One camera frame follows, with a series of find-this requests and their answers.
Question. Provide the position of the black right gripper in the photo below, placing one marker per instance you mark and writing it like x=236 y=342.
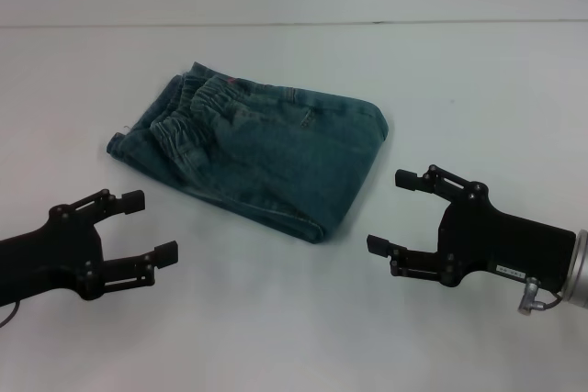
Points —
x=500 y=245

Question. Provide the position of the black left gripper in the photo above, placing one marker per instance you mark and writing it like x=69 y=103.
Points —
x=46 y=259

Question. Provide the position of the blue denim shorts with print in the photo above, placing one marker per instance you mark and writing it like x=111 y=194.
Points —
x=266 y=153

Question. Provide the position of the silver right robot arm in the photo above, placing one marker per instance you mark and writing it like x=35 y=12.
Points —
x=580 y=272

